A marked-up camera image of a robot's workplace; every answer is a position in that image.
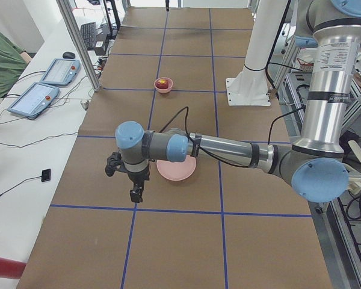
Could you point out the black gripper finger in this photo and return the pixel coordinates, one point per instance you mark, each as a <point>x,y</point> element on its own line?
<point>136,194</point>

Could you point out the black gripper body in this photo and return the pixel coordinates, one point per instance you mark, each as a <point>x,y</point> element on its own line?
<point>167,5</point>
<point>137,177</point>

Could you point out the red apple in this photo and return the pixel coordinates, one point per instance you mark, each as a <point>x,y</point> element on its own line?
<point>162,84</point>

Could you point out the pink bowl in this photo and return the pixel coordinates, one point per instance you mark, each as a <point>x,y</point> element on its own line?
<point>166,90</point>

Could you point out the pink plate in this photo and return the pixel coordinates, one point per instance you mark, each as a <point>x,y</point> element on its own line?
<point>176,171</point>

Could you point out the black keyboard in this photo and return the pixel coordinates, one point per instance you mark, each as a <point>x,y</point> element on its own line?
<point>88,33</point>

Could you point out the black phone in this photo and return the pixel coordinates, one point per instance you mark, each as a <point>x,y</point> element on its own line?
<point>46,175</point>

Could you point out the brown table mat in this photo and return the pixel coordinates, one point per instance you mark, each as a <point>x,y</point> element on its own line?
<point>223,227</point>

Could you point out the black computer mouse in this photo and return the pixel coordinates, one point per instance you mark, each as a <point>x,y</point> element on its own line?
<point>68,55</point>

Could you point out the far teach pendant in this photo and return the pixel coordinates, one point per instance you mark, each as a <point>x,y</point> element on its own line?
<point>61,72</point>

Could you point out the teach pendant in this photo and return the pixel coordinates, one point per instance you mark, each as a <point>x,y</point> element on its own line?
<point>34,100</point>
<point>61,72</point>

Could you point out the near teach pendant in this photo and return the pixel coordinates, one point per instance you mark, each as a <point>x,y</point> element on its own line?
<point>34,100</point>

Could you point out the red bottle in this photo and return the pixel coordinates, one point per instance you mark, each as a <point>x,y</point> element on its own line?
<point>11,269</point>

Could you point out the person in green shirt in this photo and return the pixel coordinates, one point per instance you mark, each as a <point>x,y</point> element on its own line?
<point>13,61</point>

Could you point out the grey office chair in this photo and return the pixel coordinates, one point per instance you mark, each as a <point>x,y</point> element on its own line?
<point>350,200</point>

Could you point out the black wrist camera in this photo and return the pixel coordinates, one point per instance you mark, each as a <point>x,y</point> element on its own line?
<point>114,163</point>

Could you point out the aluminium frame post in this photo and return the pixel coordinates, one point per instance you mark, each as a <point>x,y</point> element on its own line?
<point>74,33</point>

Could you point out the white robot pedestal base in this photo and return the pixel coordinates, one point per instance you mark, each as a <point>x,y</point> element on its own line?
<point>249,87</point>

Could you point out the aluminium side frame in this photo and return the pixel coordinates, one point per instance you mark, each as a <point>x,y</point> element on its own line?
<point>337,223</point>

